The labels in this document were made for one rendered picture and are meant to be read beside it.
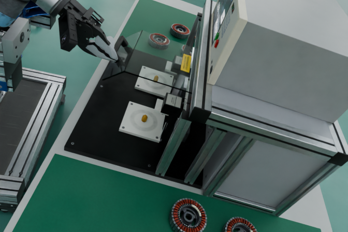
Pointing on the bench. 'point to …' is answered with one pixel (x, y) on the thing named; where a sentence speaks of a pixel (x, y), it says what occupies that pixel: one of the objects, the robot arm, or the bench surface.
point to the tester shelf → (259, 112)
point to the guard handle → (120, 45)
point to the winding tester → (283, 46)
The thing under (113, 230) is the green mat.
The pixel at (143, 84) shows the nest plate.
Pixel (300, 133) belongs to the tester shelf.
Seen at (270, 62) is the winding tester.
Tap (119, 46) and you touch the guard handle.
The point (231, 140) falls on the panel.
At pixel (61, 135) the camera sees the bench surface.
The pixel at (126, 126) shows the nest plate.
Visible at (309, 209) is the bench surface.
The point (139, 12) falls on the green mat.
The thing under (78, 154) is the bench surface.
